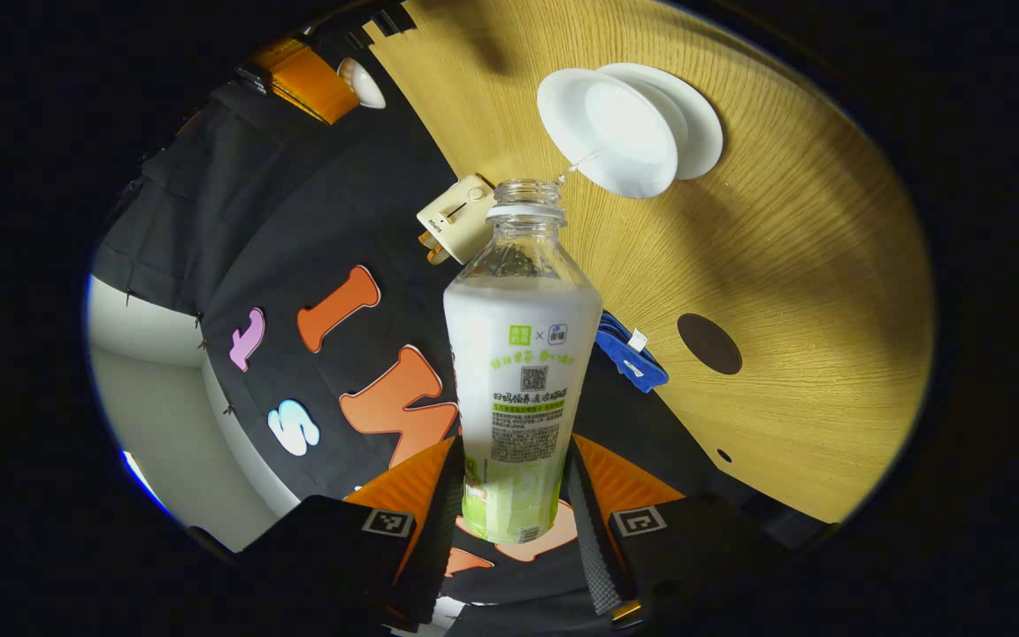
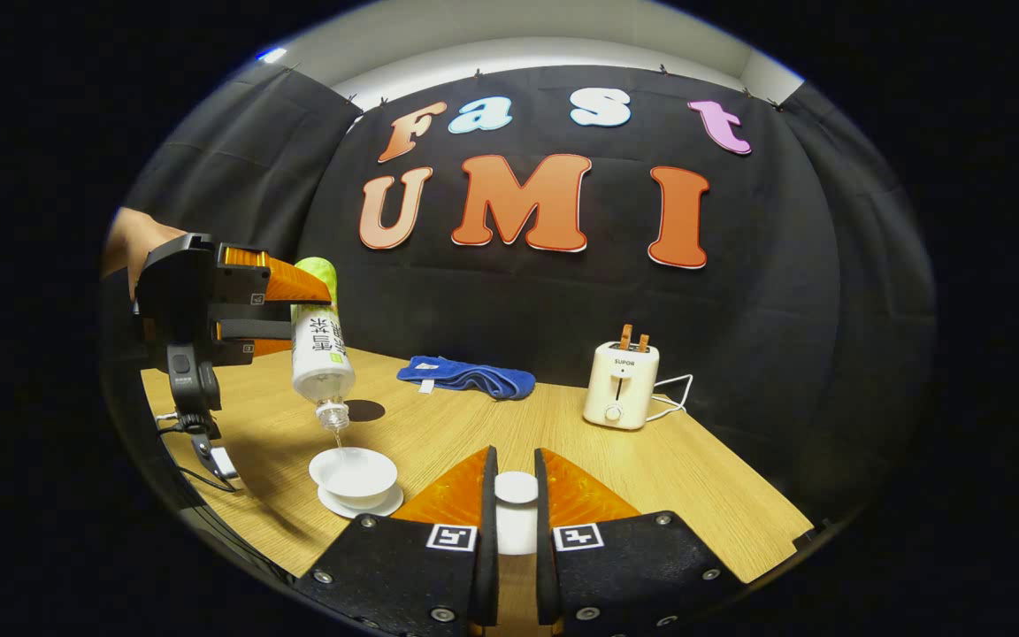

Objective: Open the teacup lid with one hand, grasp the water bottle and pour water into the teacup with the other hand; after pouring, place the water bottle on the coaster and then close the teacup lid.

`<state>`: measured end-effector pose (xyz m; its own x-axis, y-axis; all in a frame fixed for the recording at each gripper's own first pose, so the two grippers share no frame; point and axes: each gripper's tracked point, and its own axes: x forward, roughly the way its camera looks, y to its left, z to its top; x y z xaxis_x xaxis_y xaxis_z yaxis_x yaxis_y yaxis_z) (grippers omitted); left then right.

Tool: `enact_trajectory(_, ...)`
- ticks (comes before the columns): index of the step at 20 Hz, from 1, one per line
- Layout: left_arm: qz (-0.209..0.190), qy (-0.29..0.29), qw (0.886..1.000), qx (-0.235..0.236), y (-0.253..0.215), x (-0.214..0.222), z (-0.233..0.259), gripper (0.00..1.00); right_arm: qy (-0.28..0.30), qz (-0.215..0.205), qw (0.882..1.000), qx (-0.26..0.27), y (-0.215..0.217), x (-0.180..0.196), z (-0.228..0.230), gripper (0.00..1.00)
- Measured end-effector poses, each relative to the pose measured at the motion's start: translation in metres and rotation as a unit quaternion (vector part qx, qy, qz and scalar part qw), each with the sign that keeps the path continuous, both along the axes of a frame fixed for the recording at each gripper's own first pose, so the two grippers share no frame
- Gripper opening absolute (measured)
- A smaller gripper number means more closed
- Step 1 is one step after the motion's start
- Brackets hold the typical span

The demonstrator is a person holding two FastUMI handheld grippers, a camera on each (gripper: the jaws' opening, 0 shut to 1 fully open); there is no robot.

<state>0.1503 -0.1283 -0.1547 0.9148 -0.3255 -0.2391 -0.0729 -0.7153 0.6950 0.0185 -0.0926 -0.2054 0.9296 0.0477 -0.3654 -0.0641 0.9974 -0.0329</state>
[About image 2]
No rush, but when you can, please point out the blue towel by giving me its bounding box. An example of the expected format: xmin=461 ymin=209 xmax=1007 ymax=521
xmin=396 ymin=356 xmax=537 ymax=401

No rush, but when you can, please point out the white saucer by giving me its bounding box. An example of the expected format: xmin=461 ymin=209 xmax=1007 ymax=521
xmin=318 ymin=482 xmax=405 ymax=519

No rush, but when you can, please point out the cream toaster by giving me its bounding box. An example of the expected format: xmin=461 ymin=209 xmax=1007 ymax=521
xmin=583 ymin=341 xmax=661 ymax=431

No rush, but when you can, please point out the white teacup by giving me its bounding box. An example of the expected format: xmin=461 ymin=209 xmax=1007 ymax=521
xmin=309 ymin=447 xmax=399 ymax=511

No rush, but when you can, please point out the white toaster cable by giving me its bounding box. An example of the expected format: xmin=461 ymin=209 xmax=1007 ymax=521
xmin=647 ymin=374 xmax=694 ymax=421

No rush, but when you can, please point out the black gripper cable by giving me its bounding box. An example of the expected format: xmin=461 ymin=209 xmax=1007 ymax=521
xmin=156 ymin=409 xmax=241 ymax=493

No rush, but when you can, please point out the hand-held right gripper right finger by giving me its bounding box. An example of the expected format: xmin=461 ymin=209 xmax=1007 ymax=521
xmin=534 ymin=447 xmax=754 ymax=637

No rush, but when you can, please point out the water bottle with green label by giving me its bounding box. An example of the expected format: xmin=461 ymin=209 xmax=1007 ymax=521
xmin=290 ymin=257 xmax=357 ymax=432

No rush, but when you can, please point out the white teacup lid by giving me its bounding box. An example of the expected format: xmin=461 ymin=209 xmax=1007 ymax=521
xmin=494 ymin=471 xmax=540 ymax=556

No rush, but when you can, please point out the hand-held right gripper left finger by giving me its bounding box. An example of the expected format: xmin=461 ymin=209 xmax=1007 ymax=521
xmin=293 ymin=445 xmax=500 ymax=637

